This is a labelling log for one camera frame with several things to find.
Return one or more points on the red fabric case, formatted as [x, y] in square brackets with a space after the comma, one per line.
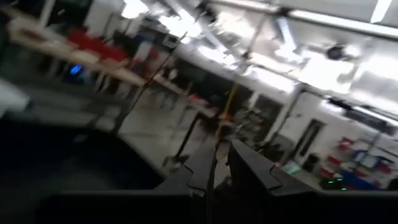
[93, 43]

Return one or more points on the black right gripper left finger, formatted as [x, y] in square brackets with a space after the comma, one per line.
[140, 208]

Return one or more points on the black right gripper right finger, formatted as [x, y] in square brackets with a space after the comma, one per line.
[295, 208]

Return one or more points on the wooden workbench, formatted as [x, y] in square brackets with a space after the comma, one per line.
[87, 59]

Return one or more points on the black ceiling mounted device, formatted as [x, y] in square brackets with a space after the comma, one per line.
[335, 52]

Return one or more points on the device with blue light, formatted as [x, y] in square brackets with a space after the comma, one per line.
[75, 69]

